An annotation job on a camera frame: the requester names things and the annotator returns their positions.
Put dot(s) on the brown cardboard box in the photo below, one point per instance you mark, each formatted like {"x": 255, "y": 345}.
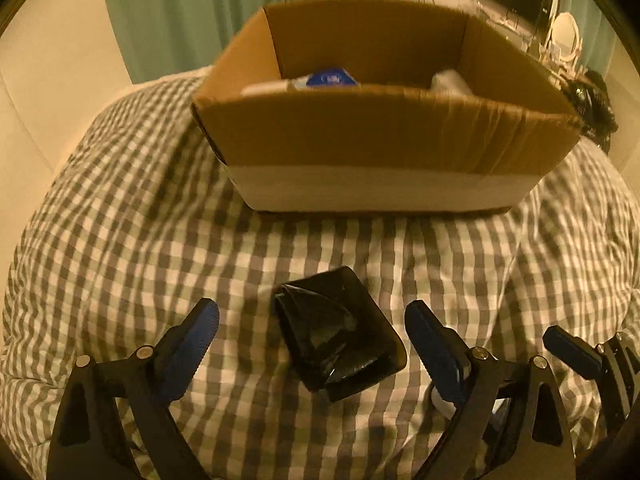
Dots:
{"x": 375, "y": 135}

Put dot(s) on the white oval mirror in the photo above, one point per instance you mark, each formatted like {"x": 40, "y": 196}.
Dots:
{"x": 565, "y": 35}

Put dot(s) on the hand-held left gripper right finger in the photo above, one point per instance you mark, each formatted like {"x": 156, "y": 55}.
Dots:
{"x": 432, "y": 350}

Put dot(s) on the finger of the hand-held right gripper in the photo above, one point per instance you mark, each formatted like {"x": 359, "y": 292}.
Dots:
{"x": 570, "y": 352}
{"x": 629, "y": 360}

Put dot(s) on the grey checkered blanket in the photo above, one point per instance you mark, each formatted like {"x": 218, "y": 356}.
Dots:
{"x": 150, "y": 235}

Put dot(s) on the blue and white packet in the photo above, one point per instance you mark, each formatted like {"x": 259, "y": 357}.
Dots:
{"x": 330, "y": 79}

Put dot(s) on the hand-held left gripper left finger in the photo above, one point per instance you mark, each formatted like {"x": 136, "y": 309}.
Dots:
{"x": 192, "y": 347}

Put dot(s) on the white stuffed sock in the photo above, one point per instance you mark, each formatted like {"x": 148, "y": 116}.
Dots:
{"x": 450, "y": 82}

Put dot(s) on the black trash bag roll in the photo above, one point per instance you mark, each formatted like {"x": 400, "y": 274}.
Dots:
{"x": 345, "y": 340}

